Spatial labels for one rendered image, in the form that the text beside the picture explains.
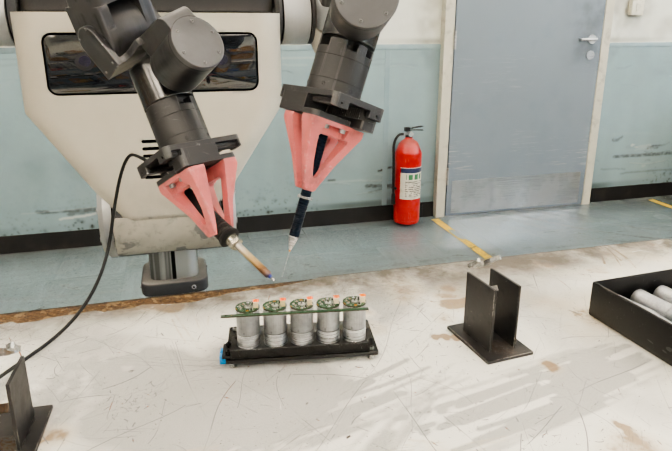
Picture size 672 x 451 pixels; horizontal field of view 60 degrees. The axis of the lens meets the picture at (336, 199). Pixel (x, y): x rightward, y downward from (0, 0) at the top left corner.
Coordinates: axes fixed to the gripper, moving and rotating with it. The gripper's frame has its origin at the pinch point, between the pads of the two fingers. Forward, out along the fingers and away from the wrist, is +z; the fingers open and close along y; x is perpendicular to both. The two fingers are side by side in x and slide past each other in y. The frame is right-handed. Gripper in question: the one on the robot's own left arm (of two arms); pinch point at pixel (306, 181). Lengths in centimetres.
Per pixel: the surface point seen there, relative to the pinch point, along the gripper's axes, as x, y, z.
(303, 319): 2.4, 3.1, 13.7
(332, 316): 4.8, 4.5, 12.6
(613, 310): 34.3, 17.8, 4.4
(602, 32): 278, -153, -122
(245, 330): -2.2, 0.3, 16.4
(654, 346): 33.2, 23.6, 6.3
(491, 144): 241, -176, -40
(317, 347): 4.5, 4.0, 16.3
